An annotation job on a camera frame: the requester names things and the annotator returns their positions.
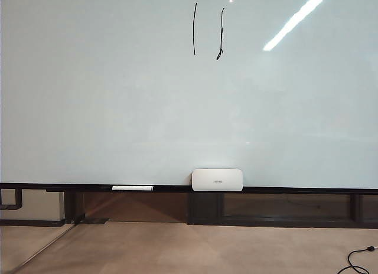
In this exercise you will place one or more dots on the black whiteboard pen tray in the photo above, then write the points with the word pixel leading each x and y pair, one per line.
pixel 177 189

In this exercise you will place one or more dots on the white rectangular whiteboard eraser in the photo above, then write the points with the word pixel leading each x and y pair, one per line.
pixel 217 180

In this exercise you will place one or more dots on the large glass whiteboard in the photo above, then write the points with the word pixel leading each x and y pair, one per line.
pixel 88 94

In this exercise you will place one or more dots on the black glass partition frame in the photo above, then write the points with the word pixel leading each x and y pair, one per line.
pixel 203 208

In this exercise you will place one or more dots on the white marker pen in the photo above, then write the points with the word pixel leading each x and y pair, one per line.
pixel 131 187

